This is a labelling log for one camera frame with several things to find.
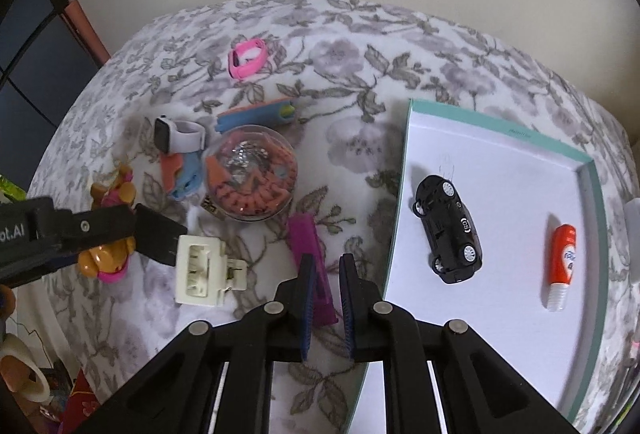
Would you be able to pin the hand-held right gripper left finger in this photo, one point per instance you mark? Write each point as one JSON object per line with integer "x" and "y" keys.
{"x": 306, "y": 314}

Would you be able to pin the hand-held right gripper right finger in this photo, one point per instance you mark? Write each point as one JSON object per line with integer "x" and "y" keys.
{"x": 346, "y": 309}

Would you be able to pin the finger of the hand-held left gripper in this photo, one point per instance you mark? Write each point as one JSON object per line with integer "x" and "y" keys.
{"x": 152, "y": 234}

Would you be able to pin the orange and pink toy figure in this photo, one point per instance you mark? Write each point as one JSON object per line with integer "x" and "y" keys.
{"x": 107, "y": 264}

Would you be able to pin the white hair claw clip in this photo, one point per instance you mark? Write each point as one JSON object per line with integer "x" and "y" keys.
{"x": 200, "y": 271}

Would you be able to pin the purple plastic comb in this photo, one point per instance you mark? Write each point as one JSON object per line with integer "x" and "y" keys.
{"x": 306, "y": 239}

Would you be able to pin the white smartwatch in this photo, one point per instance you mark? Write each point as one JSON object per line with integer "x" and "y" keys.
{"x": 175, "y": 136}

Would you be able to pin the clear ball with orange filling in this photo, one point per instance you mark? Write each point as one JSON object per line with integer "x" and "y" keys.
{"x": 250, "y": 174}

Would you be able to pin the teal and white box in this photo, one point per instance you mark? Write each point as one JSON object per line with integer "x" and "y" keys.
{"x": 500, "y": 194}

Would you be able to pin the green packet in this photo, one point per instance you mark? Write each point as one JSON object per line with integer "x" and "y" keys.
{"x": 9, "y": 188}

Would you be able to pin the beige round cup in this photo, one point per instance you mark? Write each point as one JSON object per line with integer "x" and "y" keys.
{"x": 22, "y": 364}

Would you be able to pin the black toy car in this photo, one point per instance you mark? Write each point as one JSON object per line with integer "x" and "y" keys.
{"x": 450, "y": 234}

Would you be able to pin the blue and orange toy gun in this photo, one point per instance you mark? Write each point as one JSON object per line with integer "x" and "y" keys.
{"x": 255, "y": 114}

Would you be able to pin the colourful printed cloth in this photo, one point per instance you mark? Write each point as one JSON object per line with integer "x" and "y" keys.
{"x": 82, "y": 401}

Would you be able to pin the dark blue cabinet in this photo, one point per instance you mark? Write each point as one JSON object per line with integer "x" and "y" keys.
{"x": 35, "y": 54}

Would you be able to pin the pink watch band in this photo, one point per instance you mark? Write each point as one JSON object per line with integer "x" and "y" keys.
{"x": 237, "y": 66}

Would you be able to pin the orange-brown board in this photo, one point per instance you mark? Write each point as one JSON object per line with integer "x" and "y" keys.
{"x": 87, "y": 31}

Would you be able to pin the orange and white tube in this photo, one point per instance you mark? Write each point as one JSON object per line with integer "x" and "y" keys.
{"x": 561, "y": 259}

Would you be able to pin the grey floral blanket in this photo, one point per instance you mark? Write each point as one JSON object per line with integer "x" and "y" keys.
{"x": 350, "y": 74}

